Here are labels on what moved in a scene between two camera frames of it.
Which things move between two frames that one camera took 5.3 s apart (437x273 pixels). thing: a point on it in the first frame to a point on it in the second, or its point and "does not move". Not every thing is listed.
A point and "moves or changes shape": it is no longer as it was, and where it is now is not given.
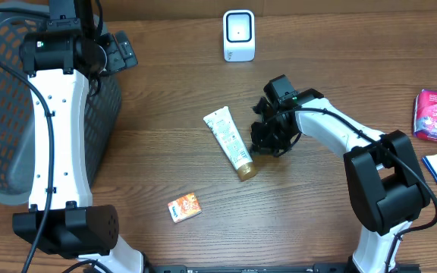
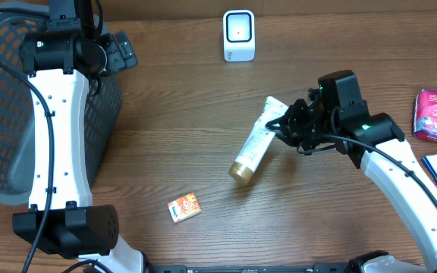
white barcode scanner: x=239 y=35 does not move
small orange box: x=184 y=208 does not move
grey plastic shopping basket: x=4 y=122 does not move
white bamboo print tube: x=222 y=125 moves or changes shape
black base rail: x=325 y=268 does not move
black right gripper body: x=271 y=136 to x=306 y=123
